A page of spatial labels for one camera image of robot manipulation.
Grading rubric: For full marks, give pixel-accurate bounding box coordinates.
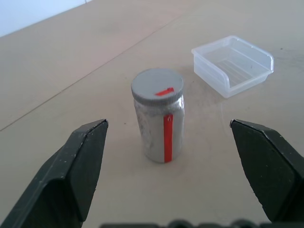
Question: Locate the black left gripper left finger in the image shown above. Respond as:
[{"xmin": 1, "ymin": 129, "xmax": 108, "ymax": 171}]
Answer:
[{"xmin": 0, "ymin": 118, "xmax": 109, "ymax": 228}]

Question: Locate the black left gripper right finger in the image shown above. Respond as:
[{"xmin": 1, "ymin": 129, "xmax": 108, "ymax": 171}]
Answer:
[{"xmin": 229, "ymin": 119, "xmax": 304, "ymax": 224}]

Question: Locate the grey-lidded jar with red tape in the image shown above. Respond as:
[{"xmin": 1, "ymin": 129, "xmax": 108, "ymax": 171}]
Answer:
[{"xmin": 133, "ymin": 94, "xmax": 185, "ymax": 164}]

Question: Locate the clear plastic bin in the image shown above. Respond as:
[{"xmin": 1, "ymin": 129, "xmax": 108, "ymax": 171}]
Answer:
[{"xmin": 191, "ymin": 35, "xmax": 275, "ymax": 99}]

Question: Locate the grey plastic jar lid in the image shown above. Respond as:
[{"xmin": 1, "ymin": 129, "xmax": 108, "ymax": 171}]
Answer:
[{"xmin": 131, "ymin": 68, "xmax": 184, "ymax": 106}]

